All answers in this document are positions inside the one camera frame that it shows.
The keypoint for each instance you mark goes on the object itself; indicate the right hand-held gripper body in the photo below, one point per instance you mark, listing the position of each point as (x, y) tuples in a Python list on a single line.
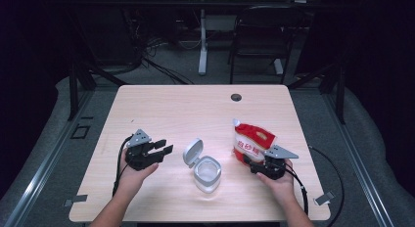
[(270, 168)]

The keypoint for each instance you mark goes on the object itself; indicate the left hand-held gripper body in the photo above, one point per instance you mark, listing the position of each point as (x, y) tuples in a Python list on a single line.
[(140, 157)]

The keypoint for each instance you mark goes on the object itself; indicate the red and white sugar pouch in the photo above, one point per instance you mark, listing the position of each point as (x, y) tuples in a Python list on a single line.
[(251, 139)]

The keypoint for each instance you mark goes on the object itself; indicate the white lidded seasoning jar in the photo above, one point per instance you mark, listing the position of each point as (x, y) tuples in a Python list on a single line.
[(207, 174)]

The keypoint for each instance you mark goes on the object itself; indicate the person's right hand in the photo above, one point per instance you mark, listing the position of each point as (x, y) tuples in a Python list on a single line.
[(282, 188)]

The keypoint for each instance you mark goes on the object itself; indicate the person's left hand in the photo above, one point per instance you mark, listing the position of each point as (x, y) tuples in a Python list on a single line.
[(133, 179)]

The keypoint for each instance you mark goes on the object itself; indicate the grey tape strip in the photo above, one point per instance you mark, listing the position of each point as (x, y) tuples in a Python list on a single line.
[(324, 198), (76, 199)]

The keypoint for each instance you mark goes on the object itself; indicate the black table grommet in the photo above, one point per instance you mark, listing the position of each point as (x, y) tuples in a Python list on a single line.
[(236, 97)]

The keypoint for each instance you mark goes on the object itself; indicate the black metal stand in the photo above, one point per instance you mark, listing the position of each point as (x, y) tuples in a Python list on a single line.
[(73, 90), (340, 93)]

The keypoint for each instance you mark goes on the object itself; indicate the white desk foot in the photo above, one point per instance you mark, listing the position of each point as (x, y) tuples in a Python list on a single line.
[(278, 66)]

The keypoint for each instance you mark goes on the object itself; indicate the white desk leg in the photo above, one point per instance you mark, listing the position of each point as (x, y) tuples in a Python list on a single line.
[(203, 51)]

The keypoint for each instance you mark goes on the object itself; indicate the black folding chair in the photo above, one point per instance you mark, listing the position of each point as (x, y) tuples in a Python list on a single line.
[(266, 28)]

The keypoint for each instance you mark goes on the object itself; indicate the aluminium floor rail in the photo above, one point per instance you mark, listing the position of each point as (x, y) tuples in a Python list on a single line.
[(42, 170), (359, 161)]

